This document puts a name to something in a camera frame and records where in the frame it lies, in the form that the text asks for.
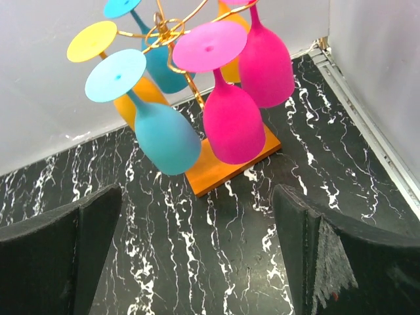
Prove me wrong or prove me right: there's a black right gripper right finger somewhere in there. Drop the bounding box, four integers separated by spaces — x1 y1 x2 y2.
272 184 419 314

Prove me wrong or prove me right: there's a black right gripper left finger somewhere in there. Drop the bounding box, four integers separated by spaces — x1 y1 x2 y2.
1 184 122 314

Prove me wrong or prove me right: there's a blue wine glass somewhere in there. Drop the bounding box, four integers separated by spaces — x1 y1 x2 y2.
103 0 188 94
85 49 201 175

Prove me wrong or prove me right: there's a pink wine glass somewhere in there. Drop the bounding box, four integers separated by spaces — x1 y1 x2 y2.
238 1 295 108
173 21 266 164

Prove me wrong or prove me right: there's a rear yellow wine glass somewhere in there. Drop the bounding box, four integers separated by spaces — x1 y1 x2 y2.
218 1 251 83

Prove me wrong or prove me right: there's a yellow wine glass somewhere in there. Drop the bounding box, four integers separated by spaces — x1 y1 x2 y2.
218 1 251 83
66 20 169 129

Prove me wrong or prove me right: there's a left yellow wine glass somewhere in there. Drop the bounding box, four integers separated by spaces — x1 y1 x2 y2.
66 20 169 129

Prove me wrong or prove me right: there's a gold wire glass rack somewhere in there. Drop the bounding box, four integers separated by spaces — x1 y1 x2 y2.
130 1 281 196

